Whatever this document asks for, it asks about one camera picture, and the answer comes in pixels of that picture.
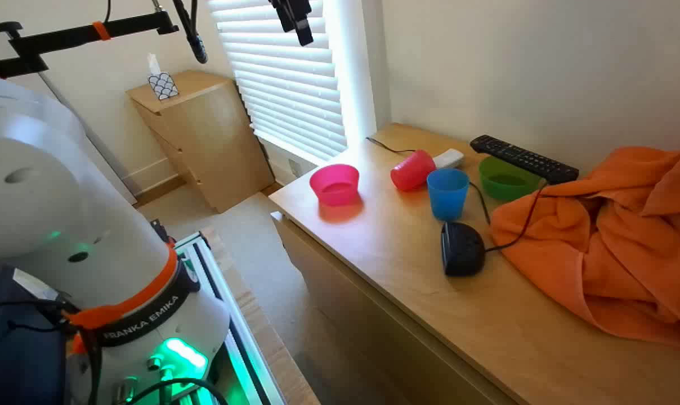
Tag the black camera boom orange tape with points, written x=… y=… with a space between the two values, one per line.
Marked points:
x=71 y=37

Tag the black round smart speaker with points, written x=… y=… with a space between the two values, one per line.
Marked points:
x=459 y=251

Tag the light wooden side cabinet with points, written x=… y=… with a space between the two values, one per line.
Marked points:
x=206 y=143

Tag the black remote control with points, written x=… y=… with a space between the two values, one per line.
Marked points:
x=522 y=158

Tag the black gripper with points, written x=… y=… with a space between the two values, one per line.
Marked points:
x=286 y=10

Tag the dark blue box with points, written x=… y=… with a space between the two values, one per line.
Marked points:
x=14 y=351

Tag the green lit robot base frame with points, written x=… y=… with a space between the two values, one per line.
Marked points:
x=238 y=351

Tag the pink plastic cup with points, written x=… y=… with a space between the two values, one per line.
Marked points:
x=412 y=171

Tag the patterned tissue box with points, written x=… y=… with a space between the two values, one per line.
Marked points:
x=163 y=85

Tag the blue plastic cup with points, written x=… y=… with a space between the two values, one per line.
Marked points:
x=447 y=196

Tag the white power adapter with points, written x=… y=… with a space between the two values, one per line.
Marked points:
x=450 y=158

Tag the pink plastic bowl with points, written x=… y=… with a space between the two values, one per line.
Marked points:
x=335 y=186

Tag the light wooden dresser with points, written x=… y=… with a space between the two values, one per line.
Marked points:
x=340 y=299

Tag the white window blinds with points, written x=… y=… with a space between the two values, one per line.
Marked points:
x=283 y=82

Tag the green plastic bowl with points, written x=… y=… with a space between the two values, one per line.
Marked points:
x=504 y=182

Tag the orange towel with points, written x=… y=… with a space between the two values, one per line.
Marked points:
x=617 y=249

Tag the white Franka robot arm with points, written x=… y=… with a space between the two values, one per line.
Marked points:
x=47 y=204

